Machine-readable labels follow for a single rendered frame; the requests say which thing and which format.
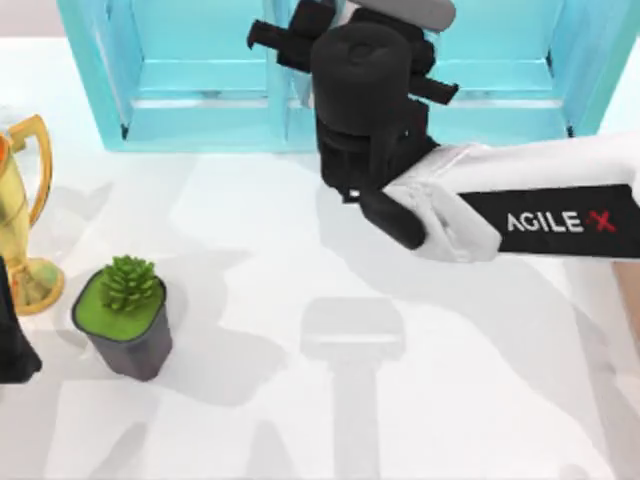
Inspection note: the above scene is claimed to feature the green plant in dark pot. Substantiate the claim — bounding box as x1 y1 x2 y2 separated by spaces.
71 254 174 384

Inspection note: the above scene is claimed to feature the light blue rack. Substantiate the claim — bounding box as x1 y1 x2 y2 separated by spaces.
55 0 640 154

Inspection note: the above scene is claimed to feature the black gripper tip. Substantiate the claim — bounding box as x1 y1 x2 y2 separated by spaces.
0 254 44 386

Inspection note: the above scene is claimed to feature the pale grey rounded box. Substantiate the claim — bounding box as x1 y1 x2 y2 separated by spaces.
349 0 457 34

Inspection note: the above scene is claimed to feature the gold trophy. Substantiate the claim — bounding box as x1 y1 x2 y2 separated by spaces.
0 113 67 317

